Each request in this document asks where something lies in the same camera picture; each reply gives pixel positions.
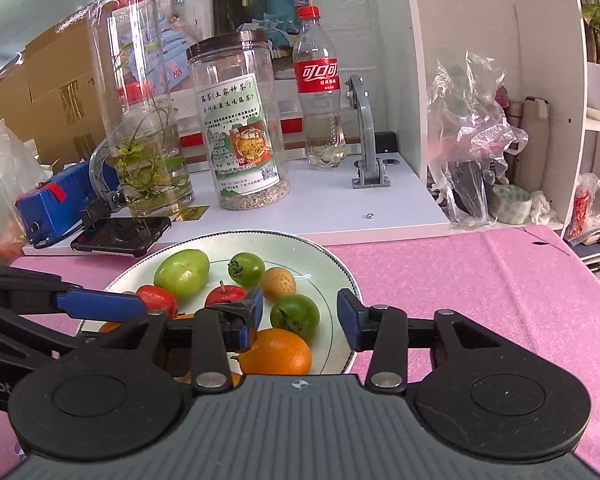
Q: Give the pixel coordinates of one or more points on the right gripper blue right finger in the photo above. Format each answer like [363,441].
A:
[359,324]

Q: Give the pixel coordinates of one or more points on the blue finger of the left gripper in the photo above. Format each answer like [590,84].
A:
[100,306]

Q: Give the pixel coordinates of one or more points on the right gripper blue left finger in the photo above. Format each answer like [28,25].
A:
[243,318]

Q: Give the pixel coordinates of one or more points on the large orange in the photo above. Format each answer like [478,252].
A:
[108,327]

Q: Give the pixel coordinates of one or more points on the large red apple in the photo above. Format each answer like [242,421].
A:
[157,299]

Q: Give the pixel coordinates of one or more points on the small red apple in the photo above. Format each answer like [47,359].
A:
[223,294]

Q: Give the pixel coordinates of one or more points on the orange top mandarin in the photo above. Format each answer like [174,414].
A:
[276,352]

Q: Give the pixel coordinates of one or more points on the brown kiwi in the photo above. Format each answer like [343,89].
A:
[277,283]

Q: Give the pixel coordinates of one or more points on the small green fruit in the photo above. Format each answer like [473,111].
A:
[297,314]
[246,269]

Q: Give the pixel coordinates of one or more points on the small green fruit back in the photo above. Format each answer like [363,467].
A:
[297,314]

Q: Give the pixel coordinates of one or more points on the large green oval apple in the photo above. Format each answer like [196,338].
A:
[183,274]

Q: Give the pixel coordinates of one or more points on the white oval plate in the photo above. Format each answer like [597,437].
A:
[300,279]

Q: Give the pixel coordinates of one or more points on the black smartphone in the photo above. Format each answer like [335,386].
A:
[131,237]

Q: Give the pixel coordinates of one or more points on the blue electric box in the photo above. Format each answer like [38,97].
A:
[51,211]

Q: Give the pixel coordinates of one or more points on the white raised board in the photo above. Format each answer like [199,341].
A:
[324,206]

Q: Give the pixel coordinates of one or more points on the glass vase with plant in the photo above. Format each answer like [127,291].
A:
[134,100]

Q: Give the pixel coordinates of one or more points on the pink tablecloth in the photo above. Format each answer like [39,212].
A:
[522,283]

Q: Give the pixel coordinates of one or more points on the clear plastic fruit bag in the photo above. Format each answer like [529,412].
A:
[19,173]

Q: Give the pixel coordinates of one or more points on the crumpled clear plastic bag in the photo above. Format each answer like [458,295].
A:
[468,137]

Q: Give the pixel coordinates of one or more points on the cardboard box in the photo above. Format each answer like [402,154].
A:
[47,94]

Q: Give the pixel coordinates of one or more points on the clear jar with label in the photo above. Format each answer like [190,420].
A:
[238,114]

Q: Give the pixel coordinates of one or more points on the cola bottle red cap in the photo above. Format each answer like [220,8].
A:
[318,85]

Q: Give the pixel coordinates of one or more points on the bedding poster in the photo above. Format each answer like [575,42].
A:
[185,22]

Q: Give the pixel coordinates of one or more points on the white shelf unit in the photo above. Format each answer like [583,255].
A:
[539,43]

